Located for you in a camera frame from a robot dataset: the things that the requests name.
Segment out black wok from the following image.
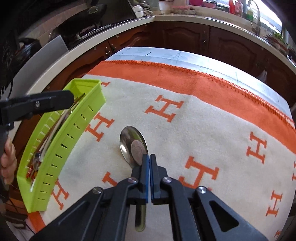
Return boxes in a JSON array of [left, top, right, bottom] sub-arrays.
[[55, 16, 104, 42]]

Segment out steel basin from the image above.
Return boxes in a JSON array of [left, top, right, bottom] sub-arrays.
[[266, 35, 289, 50]]

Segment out white kitchen countertop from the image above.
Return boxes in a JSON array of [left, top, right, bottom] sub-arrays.
[[9, 13, 296, 144]]

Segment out wooden chopstick with red bands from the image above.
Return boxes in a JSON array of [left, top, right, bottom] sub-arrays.
[[73, 93, 86, 106], [42, 109, 70, 149]]

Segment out brown wooden kitchen cabinets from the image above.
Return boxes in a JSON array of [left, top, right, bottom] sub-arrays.
[[50, 22, 296, 116]]

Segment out green plastic utensil tray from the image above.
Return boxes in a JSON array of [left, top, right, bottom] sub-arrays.
[[17, 79, 107, 213]]

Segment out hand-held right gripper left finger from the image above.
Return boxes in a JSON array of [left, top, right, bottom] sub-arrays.
[[28, 154, 149, 241]]

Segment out stainless steel splash guard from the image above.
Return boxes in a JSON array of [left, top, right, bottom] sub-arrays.
[[45, 35, 70, 64]]

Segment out white bowls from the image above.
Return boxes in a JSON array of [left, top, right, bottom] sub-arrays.
[[132, 5, 145, 18]]

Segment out white plastic bag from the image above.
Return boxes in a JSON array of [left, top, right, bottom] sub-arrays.
[[257, 68, 269, 82]]

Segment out black gas stove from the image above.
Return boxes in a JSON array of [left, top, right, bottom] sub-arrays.
[[76, 21, 116, 40]]

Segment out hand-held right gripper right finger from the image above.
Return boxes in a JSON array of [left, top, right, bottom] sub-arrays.
[[149, 154, 270, 241]]

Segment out person's left hand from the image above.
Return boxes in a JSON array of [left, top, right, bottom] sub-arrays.
[[0, 139, 17, 186]]

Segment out orange beige printed blanket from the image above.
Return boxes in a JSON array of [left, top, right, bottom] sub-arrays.
[[28, 60, 296, 241]]

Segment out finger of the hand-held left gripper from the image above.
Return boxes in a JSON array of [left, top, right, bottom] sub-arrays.
[[0, 90, 75, 130]]

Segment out green vegetables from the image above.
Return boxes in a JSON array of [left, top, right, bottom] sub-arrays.
[[272, 31, 286, 43]]

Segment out wide steel soup spoon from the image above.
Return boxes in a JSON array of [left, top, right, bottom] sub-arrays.
[[119, 126, 149, 232]]

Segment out steel faucet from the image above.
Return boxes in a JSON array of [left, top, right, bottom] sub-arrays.
[[247, 0, 262, 35]]

